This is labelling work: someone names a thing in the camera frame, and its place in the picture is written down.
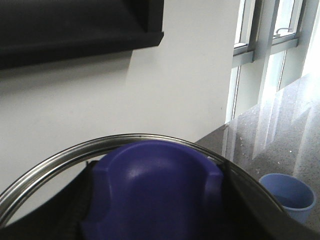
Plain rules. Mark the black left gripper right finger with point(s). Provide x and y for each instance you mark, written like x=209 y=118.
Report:
x=251 y=215

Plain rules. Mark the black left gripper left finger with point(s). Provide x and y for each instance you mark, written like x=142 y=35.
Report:
x=60 y=217

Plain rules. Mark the light blue ribbed cup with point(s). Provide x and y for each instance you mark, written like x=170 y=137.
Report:
x=296 y=197

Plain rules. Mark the glass lid with blue knob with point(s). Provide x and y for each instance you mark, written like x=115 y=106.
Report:
x=144 y=188

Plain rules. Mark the grey aluminium window frame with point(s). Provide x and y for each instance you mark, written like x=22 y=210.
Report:
x=265 y=30

